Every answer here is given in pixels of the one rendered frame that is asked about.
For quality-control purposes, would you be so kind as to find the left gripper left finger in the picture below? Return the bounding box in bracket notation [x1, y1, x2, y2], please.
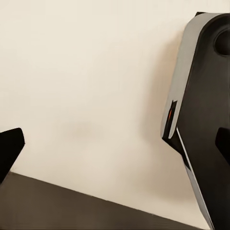
[0, 127, 25, 185]

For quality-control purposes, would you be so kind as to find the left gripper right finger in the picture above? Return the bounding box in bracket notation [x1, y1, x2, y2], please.
[215, 127, 230, 166]

